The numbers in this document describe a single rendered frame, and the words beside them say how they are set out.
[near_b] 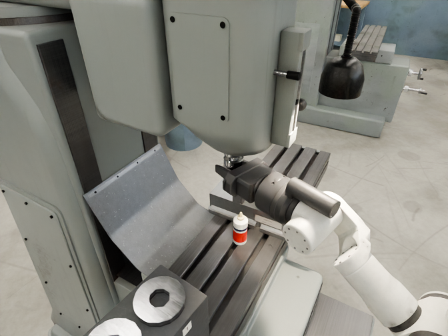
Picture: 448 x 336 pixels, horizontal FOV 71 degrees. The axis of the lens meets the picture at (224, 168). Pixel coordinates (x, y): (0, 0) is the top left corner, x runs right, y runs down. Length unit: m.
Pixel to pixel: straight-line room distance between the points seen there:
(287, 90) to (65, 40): 0.49
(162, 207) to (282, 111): 0.59
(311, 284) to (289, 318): 0.13
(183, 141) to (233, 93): 2.59
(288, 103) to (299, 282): 0.59
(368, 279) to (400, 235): 1.98
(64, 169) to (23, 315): 1.43
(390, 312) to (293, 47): 0.46
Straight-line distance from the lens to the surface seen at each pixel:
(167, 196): 1.08
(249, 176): 0.67
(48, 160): 0.89
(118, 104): 0.69
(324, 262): 2.21
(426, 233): 2.69
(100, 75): 0.69
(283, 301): 0.97
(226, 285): 0.85
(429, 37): 7.15
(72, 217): 0.98
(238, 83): 0.53
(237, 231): 0.89
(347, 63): 0.57
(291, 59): 0.56
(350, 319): 1.10
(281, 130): 0.61
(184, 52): 0.56
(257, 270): 0.88
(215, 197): 0.99
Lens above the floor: 1.66
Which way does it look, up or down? 35 degrees down
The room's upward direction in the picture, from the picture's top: straight up
